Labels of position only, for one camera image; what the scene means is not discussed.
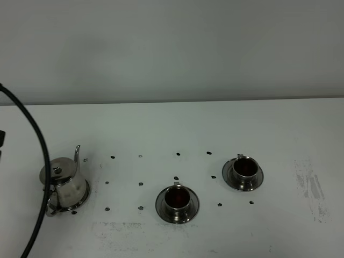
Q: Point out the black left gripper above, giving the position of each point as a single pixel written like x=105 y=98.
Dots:
x=2 y=138

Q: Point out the far stainless steel saucer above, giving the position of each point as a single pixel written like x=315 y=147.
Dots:
x=244 y=187

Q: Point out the steel teapot tray saucer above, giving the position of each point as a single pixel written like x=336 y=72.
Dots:
x=72 y=195

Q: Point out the far stainless steel teacup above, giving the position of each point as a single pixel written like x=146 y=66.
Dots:
x=244 y=169

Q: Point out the stainless steel teapot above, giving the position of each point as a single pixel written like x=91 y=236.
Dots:
x=63 y=170

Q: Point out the near stainless steel teacup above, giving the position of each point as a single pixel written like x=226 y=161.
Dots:
x=177 y=197

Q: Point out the stainless steel teacup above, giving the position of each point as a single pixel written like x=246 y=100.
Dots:
x=244 y=169
x=177 y=197

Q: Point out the stainless steel saucer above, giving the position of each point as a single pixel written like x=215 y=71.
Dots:
x=177 y=217
x=244 y=187

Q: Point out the near stainless steel saucer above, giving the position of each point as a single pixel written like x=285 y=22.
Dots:
x=177 y=217

